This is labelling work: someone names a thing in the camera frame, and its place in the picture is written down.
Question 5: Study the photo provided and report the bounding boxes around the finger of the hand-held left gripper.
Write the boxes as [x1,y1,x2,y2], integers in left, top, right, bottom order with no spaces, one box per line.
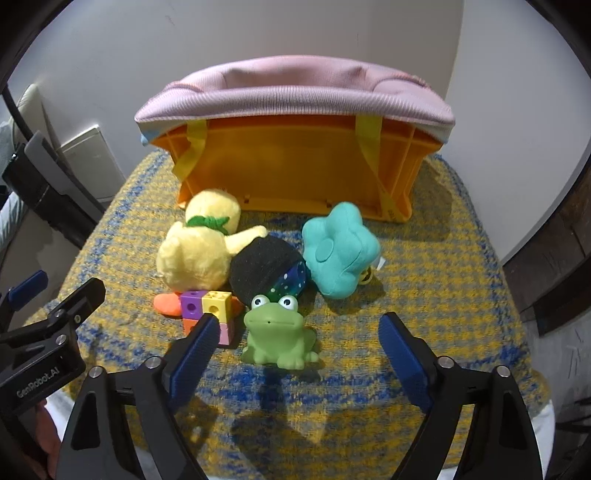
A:
[0,271,48,319]
[0,278,106,347]

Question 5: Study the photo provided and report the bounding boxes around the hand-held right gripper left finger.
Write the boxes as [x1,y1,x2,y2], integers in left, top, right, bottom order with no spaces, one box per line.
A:
[60,313,220,480]

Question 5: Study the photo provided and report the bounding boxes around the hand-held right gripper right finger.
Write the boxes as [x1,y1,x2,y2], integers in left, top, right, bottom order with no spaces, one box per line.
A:
[379,312,543,480]

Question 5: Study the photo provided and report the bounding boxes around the colourful linked cube blocks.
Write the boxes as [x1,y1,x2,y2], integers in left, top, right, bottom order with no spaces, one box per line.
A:
[181,290,236,347]

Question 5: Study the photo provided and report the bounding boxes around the green frog toy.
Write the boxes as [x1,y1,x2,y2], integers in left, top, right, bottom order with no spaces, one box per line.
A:
[240,294,320,370]

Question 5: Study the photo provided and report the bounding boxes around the yellow duck plush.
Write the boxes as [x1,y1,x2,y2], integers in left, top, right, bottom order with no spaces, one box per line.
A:
[154,188,269,318]

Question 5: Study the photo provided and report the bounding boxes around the black dotted plush ball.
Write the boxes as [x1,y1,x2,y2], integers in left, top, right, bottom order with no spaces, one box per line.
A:
[229,237,308,308]

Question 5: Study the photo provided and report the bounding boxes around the teal flower plush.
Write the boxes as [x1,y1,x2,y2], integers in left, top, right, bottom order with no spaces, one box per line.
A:
[301,202,386,298]

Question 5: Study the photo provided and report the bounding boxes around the pink fabric bag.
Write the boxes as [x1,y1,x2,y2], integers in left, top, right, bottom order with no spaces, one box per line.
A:
[135,55,457,217]

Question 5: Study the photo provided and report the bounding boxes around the person's left hand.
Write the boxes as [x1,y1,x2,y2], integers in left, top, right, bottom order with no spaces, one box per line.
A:
[34,401,64,462]

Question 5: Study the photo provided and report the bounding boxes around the grey quilted cushion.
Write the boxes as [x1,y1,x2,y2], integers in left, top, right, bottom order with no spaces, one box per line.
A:
[0,189,29,268]

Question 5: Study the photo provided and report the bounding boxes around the yellow blue plaid blanket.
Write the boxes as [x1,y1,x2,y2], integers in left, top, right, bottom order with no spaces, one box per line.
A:
[23,148,552,480]

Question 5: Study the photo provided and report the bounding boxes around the white sheet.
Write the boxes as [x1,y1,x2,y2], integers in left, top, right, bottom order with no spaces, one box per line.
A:
[44,390,557,480]

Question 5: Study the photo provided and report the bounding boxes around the dark wooden furniture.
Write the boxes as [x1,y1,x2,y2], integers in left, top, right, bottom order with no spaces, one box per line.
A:
[502,171,591,337]

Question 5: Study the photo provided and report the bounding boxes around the beige leather chair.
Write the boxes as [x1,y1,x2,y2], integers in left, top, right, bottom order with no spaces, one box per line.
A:
[11,83,61,153]

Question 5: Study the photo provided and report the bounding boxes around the white wall panel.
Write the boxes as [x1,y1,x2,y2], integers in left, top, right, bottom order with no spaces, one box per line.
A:
[58,124,127,204]

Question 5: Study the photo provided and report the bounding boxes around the black metal frame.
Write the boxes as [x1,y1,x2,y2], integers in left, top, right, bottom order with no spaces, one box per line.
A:
[0,85,35,144]

